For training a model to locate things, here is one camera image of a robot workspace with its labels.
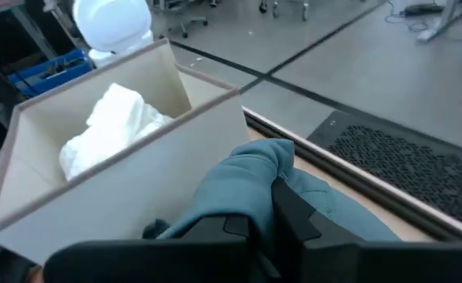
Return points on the office chair base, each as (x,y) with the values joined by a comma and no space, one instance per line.
(188,21)

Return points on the cardboard box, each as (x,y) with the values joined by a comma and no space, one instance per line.
(136,196)

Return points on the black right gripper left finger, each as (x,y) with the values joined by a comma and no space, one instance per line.
(148,259)

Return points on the white rounded machine shell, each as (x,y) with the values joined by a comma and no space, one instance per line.
(113,23)

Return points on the blue plastic crate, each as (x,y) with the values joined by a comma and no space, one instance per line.
(50,72)

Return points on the dark metal shelf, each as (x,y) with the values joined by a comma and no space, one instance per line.
(3,47)

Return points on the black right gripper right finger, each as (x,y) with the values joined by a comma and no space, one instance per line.
(333,259)

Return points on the black perforated floor grille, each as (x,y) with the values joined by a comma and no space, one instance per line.
(411,169)

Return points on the white garment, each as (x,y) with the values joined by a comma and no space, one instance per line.
(109,129)

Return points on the teal garment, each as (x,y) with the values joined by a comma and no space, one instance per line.
(239,184)

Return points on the black power adapter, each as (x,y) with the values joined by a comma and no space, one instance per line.
(423,9)

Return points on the white desk leg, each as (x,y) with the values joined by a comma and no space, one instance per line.
(443,23)

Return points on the black aluminium table frame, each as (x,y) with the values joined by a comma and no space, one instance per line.
(372,188)

